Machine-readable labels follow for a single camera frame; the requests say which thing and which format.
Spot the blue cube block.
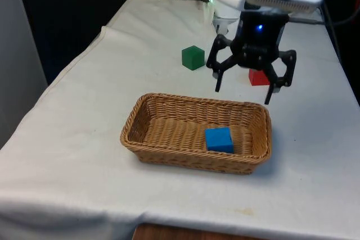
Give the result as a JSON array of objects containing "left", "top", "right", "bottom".
[{"left": 204, "top": 126, "right": 235, "bottom": 153}]

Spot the wicker basket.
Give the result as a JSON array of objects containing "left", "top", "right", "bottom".
[{"left": 120, "top": 92, "right": 273, "bottom": 175}]

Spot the red cube block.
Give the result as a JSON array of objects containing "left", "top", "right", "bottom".
[{"left": 248, "top": 68, "right": 271, "bottom": 87}]

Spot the green cube block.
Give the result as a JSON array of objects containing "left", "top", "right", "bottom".
[{"left": 181, "top": 45, "right": 205, "bottom": 70}]

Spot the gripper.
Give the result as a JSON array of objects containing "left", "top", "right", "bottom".
[{"left": 206, "top": 11, "right": 298, "bottom": 105}]

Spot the black cable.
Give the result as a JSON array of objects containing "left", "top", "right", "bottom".
[{"left": 319, "top": 0, "right": 343, "bottom": 65}]

